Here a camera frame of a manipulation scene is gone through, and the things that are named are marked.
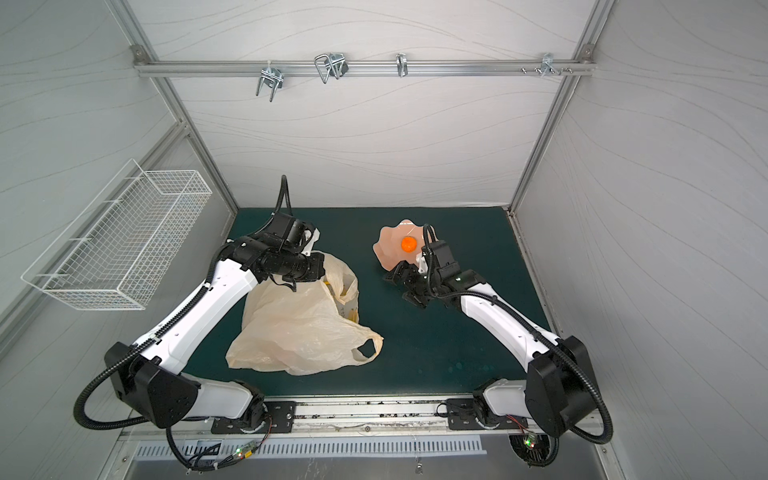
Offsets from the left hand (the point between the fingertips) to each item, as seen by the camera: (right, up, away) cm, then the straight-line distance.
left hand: (330, 267), depth 77 cm
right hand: (+17, -3, +3) cm, 18 cm away
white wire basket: (-48, +5, -11) cm, 49 cm away
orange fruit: (+22, +5, +28) cm, 36 cm away
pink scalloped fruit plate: (+19, +6, +30) cm, 36 cm away
